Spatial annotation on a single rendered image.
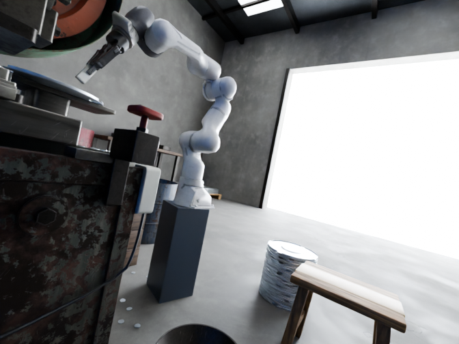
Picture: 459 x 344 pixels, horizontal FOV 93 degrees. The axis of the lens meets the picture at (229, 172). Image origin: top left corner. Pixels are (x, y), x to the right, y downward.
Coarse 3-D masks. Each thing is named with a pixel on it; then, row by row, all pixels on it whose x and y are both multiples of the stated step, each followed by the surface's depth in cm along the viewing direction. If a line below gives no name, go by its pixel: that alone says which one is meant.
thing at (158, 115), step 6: (132, 108) 47; (138, 108) 46; (144, 108) 47; (138, 114) 50; (144, 114) 48; (150, 114) 48; (156, 114) 49; (162, 114) 51; (144, 120) 50; (144, 126) 50
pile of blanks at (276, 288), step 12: (276, 252) 120; (264, 264) 128; (276, 264) 119; (288, 264) 116; (300, 264) 117; (264, 276) 125; (276, 276) 120; (288, 276) 115; (264, 288) 123; (276, 288) 117; (288, 288) 114; (276, 300) 117; (288, 300) 114
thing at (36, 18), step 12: (0, 0) 46; (12, 0) 48; (24, 0) 49; (36, 0) 51; (48, 0) 53; (12, 12) 48; (24, 12) 49; (36, 12) 51; (48, 12) 55; (36, 24) 51; (48, 24) 55; (48, 36) 55
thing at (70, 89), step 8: (16, 72) 48; (24, 72) 47; (32, 72) 48; (32, 80) 52; (40, 80) 51; (48, 80) 50; (56, 80) 50; (56, 88) 56; (64, 88) 54; (72, 88) 53; (80, 96) 60; (88, 96) 58
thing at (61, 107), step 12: (24, 84) 53; (36, 84) 53; (36, 96) 55; (48, 96) 57; (60, 96) 59; (72, 96) 60; (48, 108) 58; (60, 108) 60; (84, 108) 70; (96, 108) 66; (108, 108) 68
